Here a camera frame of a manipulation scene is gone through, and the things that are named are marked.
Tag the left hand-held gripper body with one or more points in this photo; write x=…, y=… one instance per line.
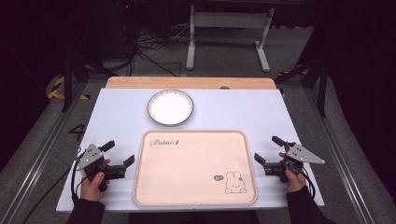
x=93, y=163

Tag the white plate with dark rim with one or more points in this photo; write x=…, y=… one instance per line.
x=170, y=107

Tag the black tripod stand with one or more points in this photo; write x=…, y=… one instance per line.
x=73, y=71
x=314, y=74

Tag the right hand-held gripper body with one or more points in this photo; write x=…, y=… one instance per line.
x=288, y=163

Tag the beige tray with rabbit print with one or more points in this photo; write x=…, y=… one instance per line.
x=193, y=168

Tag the yellow black floor tape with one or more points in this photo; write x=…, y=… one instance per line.
x=57, y=90

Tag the white metal stand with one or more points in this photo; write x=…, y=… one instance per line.
x=229, y=34

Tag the person's right hand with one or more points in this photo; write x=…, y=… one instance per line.
x=294, y=180

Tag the white table board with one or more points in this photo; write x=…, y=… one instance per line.
x=121, y=118

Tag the person's left hand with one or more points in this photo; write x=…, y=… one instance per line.
x=95, y=185

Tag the wooden table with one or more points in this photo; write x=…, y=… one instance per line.
x=190, y=82

